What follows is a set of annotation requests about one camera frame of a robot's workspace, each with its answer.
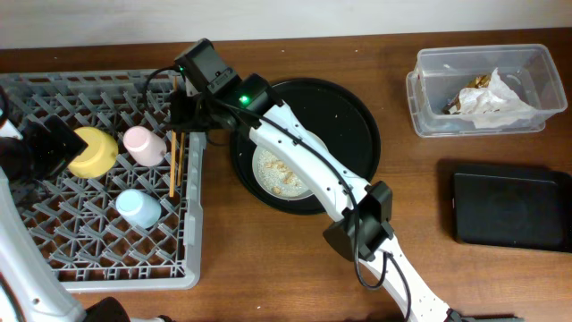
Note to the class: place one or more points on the food scraps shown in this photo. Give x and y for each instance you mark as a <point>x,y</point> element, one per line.
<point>279,179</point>

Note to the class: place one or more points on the wooden chopstick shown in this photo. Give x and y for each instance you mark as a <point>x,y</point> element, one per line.
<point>181,159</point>
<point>172,184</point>

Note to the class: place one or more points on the black bin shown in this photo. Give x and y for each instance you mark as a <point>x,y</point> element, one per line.
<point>511,206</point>

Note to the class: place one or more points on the pink plastic cup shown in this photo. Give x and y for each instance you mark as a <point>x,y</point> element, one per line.
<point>146,148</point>

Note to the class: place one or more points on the gold foil wrapper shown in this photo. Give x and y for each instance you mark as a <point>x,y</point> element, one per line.
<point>454,105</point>

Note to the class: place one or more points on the light blue plastic cup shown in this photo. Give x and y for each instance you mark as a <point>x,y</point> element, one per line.
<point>138,208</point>

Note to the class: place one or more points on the grey dishwasher rack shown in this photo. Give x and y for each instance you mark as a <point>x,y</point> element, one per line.
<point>73,221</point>

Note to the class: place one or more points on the white napkin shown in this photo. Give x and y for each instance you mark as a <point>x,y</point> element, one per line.
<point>495,106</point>

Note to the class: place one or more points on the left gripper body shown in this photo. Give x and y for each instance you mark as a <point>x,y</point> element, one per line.
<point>43,152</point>

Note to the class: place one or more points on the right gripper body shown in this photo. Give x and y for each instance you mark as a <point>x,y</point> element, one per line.
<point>197,110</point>

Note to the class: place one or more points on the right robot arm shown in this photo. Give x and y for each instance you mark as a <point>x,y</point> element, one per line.
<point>361,211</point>

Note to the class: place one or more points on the clear plastic bin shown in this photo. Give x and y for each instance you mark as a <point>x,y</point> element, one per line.
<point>441,73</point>

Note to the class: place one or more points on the round black tray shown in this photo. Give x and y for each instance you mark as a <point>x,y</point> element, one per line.
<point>338,117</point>

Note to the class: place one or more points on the yellow bowl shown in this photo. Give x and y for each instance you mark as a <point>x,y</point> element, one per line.
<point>98,157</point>

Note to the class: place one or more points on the grey plate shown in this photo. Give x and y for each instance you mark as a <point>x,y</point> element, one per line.
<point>262,155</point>

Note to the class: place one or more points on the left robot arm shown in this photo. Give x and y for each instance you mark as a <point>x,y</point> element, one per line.
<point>29,290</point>

